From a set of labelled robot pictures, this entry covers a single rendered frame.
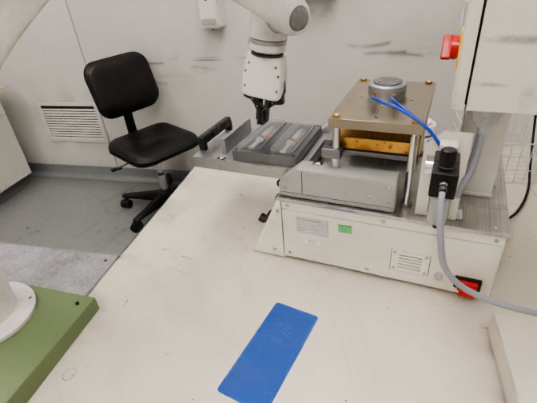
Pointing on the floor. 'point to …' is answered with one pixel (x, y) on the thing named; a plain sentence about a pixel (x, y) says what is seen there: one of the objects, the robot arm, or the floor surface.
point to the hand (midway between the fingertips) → (262, 115)
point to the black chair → (126, 68)
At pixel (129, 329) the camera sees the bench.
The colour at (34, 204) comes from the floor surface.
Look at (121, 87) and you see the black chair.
